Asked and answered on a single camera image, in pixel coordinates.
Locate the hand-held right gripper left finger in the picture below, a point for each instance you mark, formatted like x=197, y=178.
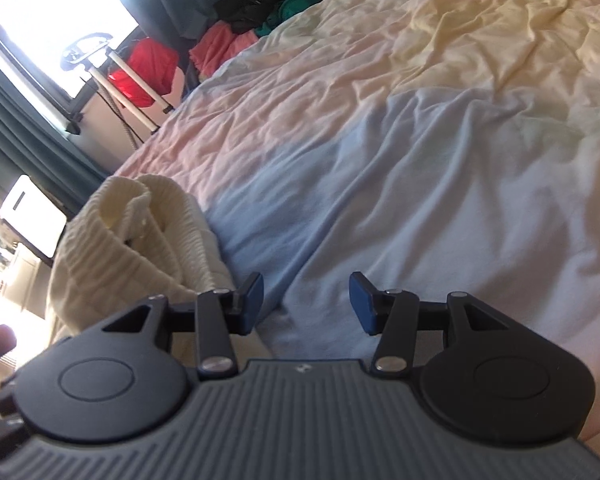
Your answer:
x=252, y=302

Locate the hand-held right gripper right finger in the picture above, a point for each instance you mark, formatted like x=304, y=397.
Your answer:
x=362, y=305

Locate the cream pants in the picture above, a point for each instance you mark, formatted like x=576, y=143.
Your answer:
x=110, y=255

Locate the white dresser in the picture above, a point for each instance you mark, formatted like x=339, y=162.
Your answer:
x=22, y=272

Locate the bed with pink sheet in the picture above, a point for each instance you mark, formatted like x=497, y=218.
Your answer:
x=405, y=160

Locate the garment steamer stand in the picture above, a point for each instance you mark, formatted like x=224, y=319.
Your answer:
x=125, y=90

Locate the black object on window sill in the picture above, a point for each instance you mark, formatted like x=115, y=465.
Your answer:
x=75, y=124

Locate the red cloth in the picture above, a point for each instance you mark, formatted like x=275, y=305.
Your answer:
x=150, y=67

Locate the pink cloth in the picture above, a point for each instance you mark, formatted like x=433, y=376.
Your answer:
x=220, y=47

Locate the black cloth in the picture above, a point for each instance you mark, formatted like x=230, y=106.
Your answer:
x=245, y=7

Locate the window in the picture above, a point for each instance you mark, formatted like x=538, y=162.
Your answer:
x=45, y=5

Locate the white chair with black frame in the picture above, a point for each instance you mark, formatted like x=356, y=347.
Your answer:
x=30, y=215

